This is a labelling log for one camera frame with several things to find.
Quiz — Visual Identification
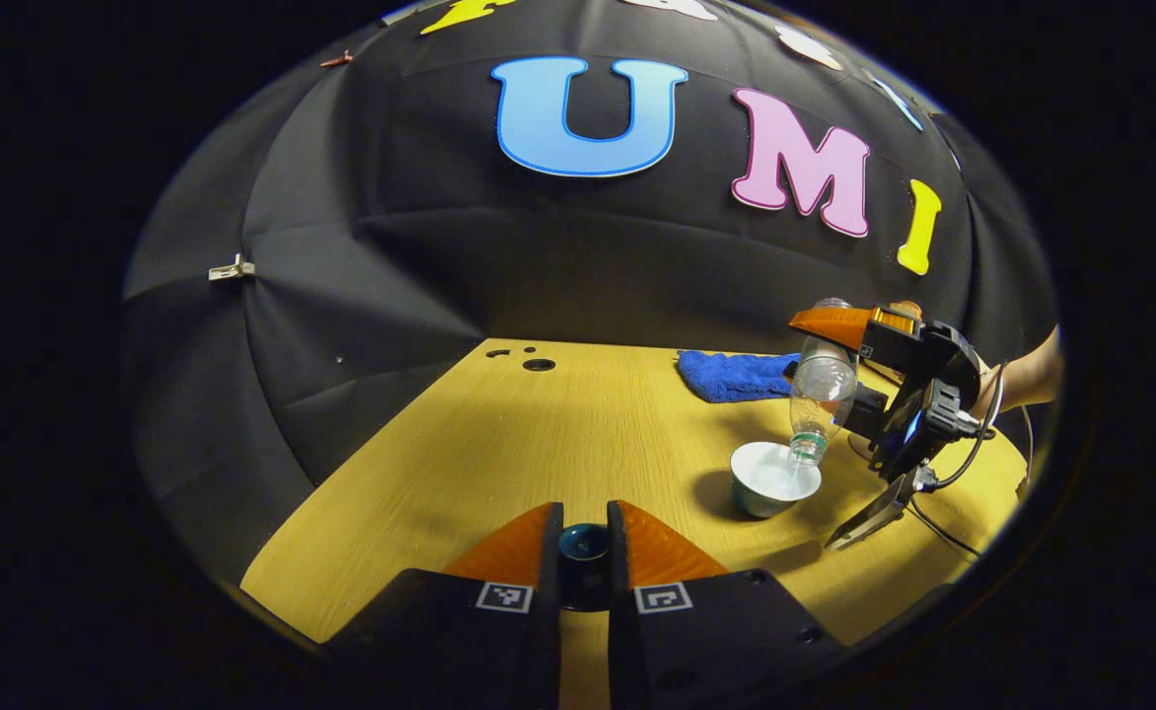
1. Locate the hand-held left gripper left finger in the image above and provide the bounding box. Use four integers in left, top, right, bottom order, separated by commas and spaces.
326, 501, 564, 710

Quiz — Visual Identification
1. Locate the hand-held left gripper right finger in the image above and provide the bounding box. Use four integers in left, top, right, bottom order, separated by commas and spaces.
606, 499, 845, 710

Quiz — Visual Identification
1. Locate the clear plastic water bottle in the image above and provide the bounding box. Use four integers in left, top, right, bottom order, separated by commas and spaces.
787, 298, 860, 467

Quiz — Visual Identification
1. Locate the dark teal teacup lid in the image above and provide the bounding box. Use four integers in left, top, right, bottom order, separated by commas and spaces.
558, 523, 612, 612

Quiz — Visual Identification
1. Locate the white teacup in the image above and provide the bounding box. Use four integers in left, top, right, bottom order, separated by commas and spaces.
730, 441, 824, 520

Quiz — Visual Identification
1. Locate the blue towel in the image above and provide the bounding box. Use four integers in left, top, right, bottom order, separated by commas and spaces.
677, 350, 804, 404

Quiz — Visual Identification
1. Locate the black cable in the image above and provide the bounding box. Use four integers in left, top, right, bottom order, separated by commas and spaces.
908, 363, 1033, 559

